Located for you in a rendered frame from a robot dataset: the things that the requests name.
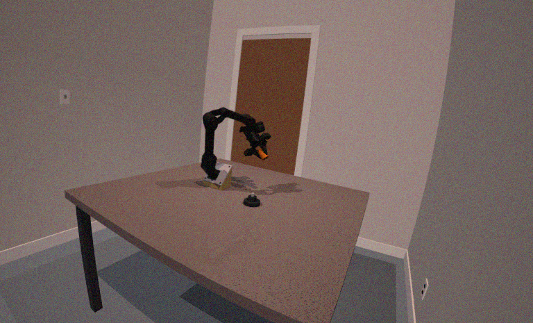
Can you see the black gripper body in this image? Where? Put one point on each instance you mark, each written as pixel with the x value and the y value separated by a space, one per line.
pixel 254 141

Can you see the orange knob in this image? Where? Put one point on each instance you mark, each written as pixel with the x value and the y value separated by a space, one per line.
pixel 263 156

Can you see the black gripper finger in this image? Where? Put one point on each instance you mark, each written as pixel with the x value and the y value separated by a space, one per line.
pixel 255 153
pixel 262 144

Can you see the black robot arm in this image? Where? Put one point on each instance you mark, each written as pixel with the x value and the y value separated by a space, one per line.
pixel 209 160

